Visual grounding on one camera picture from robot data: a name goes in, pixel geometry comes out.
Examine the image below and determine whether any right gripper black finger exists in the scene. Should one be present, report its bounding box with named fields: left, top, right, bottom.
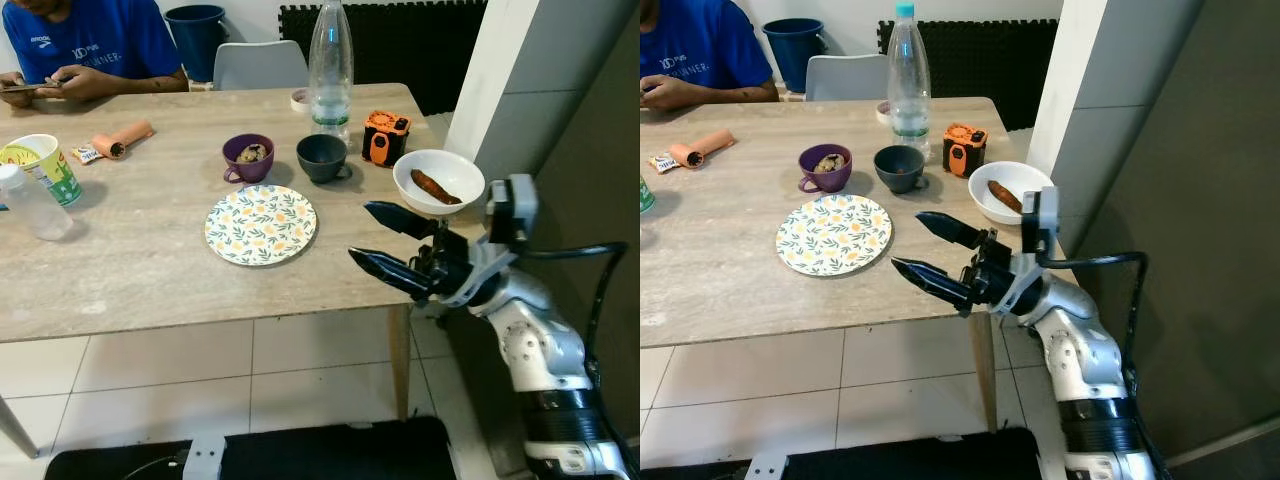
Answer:
left=890, top=257, right=973, bottom=311
left=348, top=247, right=436, bottom=299
left=915, top=210, right=989, bottom=249
left=363, top=200, right=441, bottom=239

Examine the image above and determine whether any white ceramic bowl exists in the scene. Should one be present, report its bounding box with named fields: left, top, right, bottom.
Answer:
left=968, top=161, right=1056, bottom=227
left=393, top=149, right=486, bottom=217

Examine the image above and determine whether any brown sweet potato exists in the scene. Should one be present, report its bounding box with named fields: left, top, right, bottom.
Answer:
left=410, top=169, right=464, bottom=207
left=988, top=179, right=1026, bottom=215

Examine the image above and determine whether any dark grey cup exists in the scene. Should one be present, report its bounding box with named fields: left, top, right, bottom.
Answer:
left=296, top=133, right=353, bottom=185
left=874, top=145, right=928, bottom=195

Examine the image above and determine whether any orange black device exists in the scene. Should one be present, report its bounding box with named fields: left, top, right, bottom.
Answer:
left=942, top=122, right=989, bottom=178
left=362, top=110, right=412, bottom=167

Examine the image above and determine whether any wooden table leg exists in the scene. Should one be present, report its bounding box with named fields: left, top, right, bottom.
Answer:
left=968, top=312, right=999, bottom=433
left=388, top=305, right=413, bottom=422

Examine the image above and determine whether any floral patterned plate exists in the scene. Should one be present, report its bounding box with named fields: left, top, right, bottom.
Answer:
left=776, top=194, right=893, bottom=278
left=205, top=184, right=318, bottom=267

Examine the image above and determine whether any purple cup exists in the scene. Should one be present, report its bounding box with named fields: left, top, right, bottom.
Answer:
left=221, top=133, right=275, bottom=185
left=797, top=144, right=854, bottom=195

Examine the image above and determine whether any tall clear water bottle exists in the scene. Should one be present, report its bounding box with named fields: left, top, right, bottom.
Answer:
left=307, top=0, right=355, bottom=142
left=886, top=2, right=933, bottom=161

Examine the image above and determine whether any black foam panel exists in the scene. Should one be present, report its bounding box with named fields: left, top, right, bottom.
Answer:
left=278, top=0, right=489, bottom=117
left=878, top=18, right=1060, bottom=136

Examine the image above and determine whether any grey refrigerator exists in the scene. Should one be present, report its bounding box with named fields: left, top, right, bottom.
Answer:
left=445, top=0, right=641, bottom=480
left=1025, top=0, right=1280, bottom=466

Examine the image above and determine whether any grey plastic chair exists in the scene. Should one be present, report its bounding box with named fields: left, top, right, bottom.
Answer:
left=805, top=53, right=894, bottom=103
left=212, top=40, right=310, bottom=92

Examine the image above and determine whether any blue plastic bucket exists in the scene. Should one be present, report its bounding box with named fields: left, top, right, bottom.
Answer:
left=163, top=5, right=229, bottom=84
left=762, top=18, right=829, bottom=95

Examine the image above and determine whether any orange tube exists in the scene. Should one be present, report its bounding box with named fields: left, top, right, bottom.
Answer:
left=91, top=120, right=155, bottom=161
left=668, top=129, right=736, bottom=170

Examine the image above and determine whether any person in blue shirt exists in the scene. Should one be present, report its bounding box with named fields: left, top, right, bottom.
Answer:
left=0, top=0, right=191, bottom=103
left=640, top=0, right=781, bottom=110

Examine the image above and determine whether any small clear plastic bottle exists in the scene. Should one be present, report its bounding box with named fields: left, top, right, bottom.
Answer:
left=0, top=163, right=74, bottom=242

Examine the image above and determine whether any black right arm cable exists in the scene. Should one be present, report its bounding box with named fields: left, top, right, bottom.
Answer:
left=515, top=240, right=641, bottom=480
left=1035, top=250, right=1173, bottom=480

